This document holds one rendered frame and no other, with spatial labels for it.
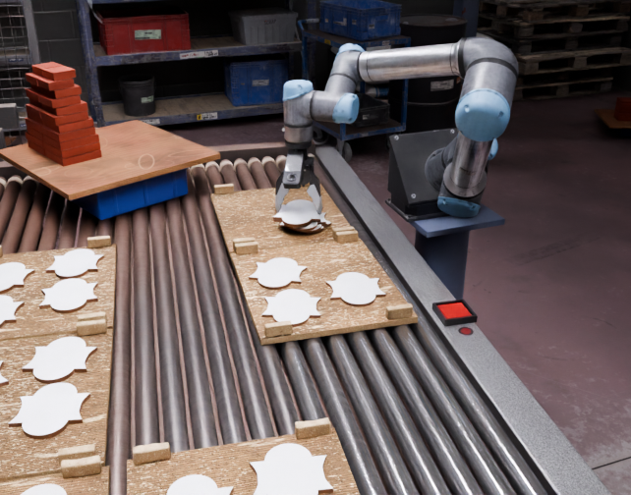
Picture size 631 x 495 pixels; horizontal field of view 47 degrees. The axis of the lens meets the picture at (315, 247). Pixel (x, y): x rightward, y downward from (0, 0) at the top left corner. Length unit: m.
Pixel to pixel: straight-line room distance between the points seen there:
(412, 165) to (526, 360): 1.25
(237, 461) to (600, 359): 2.28
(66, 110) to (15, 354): 0.88
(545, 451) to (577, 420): 1.60
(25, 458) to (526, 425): 0.86
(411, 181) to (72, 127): 1.01
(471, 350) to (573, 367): 1.68
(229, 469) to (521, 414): 0.54
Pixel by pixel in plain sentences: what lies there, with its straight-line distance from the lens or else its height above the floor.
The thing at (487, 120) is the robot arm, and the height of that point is 1.32.
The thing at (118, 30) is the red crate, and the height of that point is 0.82.
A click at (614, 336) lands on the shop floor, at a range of 3.47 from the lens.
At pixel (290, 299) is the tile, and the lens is 1.62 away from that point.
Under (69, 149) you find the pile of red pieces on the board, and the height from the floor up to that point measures 1.09.
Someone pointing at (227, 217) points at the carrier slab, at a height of 0.94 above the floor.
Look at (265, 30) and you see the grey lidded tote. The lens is 6.12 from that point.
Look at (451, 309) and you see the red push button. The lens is 1.64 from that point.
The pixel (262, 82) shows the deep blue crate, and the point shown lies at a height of 0.33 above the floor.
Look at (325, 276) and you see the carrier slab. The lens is 1.73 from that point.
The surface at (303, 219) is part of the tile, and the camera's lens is 1.93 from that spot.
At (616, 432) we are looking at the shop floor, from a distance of 2.92.
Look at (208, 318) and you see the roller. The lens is 1.62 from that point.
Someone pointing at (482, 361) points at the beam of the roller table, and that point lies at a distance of 1.51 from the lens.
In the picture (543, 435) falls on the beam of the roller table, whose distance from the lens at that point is 1.36.
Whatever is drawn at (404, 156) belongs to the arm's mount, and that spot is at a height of 1.04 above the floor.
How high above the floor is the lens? 1.77
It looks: 26 degrees down
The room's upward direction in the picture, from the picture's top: straight up
